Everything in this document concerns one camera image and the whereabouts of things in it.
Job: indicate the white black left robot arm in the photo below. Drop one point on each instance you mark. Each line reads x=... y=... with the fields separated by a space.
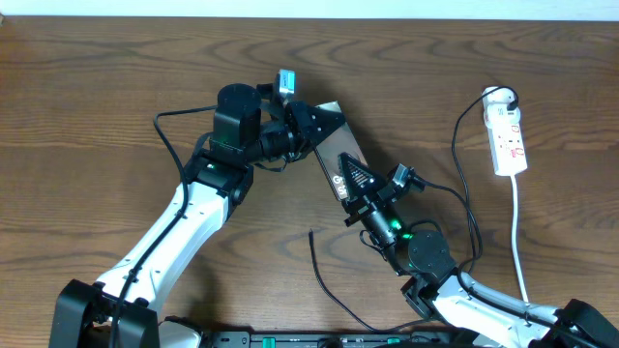
x=252 y=126

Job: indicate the white USB charger adapter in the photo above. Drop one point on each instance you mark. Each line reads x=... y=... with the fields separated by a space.
x=500 y=106

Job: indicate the white power strip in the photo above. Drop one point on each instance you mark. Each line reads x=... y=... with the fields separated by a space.
x=507 y=150

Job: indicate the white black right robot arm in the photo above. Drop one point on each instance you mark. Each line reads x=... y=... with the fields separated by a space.
x=440 y=288

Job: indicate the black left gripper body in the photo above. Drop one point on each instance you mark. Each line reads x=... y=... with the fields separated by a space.
x=298 y=130

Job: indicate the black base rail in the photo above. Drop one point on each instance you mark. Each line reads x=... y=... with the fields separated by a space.
x=302 y=340

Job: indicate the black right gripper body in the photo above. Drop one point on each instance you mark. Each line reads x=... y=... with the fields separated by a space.
x=370 y=203

